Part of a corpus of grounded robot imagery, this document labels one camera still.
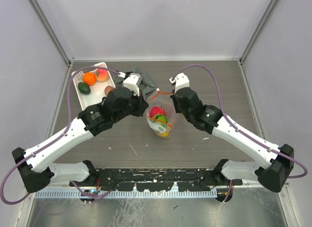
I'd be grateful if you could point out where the brown passion fruit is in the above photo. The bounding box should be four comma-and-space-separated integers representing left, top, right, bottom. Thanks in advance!
104, 85, 114, 96

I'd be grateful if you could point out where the clear zip top bag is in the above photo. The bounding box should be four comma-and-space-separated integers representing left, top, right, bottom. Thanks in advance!
145, 88, 181, 138

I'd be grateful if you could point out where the green striped melon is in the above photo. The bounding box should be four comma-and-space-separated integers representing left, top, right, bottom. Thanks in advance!
152, 114, 168, 123

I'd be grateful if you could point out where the red apple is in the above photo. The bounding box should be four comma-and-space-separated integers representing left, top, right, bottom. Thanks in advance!
150, 106, 167, 117

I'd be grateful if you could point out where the dark green avocado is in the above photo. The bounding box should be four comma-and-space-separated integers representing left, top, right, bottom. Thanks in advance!
78, 82, 91, 95

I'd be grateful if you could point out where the orange fruit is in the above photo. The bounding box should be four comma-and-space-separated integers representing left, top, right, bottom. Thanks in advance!
82, 72, 97, 86

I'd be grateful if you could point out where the yellow lemon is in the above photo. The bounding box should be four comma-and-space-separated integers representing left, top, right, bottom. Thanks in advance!
158, 131, 170, 138

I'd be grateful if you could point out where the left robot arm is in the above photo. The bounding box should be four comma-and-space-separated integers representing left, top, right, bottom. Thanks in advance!
12, 86, 149, 193

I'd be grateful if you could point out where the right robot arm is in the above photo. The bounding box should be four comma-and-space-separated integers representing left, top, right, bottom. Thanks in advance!
171, 87, 294, 193

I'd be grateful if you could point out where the white perforated plastic basket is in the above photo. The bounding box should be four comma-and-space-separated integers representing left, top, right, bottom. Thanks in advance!
73, 71, 115, 110

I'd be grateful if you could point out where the peach fruit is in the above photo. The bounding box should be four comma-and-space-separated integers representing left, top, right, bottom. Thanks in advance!
95, 69, 109, 82

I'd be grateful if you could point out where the grey crumpled cloth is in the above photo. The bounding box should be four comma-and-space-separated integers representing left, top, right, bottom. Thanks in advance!
113, 67, 156, 101

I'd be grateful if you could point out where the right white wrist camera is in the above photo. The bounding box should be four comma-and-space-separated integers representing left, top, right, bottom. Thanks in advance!
169, 73, 190, 92

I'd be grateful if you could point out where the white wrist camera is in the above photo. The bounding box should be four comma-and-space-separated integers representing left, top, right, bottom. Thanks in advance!
169, 73, 190, 92
118, 72, 142, 96

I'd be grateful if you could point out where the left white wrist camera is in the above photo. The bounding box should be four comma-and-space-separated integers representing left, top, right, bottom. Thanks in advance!
118, 72, 142, 96

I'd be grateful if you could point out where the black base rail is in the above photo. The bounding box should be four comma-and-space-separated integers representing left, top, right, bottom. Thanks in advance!
76, 168, 230, 192

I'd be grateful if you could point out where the white slotted cable duct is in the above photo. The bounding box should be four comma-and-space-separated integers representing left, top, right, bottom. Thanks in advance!
35, 188, 217, 199

